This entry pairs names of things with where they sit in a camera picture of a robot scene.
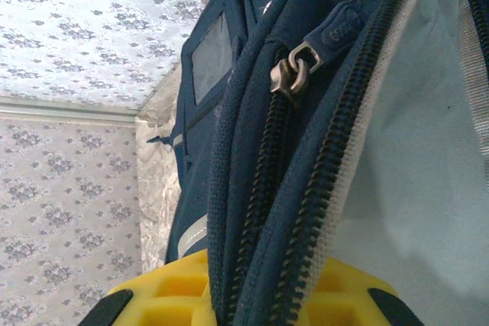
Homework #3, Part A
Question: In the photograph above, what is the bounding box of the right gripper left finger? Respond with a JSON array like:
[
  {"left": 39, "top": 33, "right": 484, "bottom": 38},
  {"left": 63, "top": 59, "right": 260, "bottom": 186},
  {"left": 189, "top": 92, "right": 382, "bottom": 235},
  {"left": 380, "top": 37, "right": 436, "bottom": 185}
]
[{"left": 82, "top": 249, "right": 211, "bottom": 326}]

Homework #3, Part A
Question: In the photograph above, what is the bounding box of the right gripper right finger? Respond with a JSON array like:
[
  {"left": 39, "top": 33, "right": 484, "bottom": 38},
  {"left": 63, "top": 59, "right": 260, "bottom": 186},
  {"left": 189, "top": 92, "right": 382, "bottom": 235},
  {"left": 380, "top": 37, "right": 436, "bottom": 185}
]
[{"left": 305, "top": 257, "right": 425, "bottom": 326}]

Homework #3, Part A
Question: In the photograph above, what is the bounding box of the navy blue backpack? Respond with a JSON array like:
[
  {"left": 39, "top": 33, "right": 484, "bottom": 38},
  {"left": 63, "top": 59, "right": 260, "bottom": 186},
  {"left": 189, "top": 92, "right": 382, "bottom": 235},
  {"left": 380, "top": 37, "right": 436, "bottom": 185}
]
[{"left": 147, "top": 0, "right": 489, "bottom": 326}]

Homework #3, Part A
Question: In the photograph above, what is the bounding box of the aluminium corner post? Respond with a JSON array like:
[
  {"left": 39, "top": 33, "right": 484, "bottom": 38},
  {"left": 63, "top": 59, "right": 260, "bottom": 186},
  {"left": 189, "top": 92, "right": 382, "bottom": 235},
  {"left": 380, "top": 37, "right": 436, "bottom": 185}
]
[{"left": 0, "top": 97, "right": 143, "bottom": 129}]

